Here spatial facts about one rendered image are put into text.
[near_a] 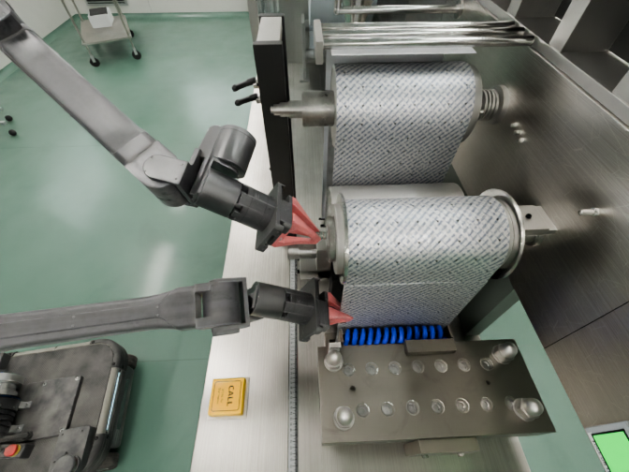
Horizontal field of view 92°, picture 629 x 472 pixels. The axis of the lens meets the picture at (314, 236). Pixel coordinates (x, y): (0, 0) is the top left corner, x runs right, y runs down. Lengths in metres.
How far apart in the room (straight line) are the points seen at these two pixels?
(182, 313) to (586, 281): 0.57
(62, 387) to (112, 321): 1.24
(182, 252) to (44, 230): 1.02
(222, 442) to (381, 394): 0.34
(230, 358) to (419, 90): 0.68
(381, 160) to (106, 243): 2.13
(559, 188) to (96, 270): 2.29
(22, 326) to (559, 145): 0.80
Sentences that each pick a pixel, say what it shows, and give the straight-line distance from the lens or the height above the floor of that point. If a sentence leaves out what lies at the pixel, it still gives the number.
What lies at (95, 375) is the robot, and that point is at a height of 0.24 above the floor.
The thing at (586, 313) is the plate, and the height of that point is 1.25.
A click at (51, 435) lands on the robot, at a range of 1.71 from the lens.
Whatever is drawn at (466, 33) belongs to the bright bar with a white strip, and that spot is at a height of 1.45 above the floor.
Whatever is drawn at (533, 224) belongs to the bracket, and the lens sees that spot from 0.57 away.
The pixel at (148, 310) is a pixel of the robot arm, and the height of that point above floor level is 1.23.
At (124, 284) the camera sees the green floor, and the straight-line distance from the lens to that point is 2.21.
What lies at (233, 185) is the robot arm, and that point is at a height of 1.35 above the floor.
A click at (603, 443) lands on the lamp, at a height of 1.17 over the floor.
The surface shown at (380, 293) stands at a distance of 0.54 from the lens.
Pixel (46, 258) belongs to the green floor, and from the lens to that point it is 2.64.
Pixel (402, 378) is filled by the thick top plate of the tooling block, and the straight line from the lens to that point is 0.65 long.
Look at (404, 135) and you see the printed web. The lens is 0.60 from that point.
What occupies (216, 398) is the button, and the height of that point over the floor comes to 0.92.
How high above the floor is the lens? 1.64
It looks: 52 degrees down
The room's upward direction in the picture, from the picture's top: straight up
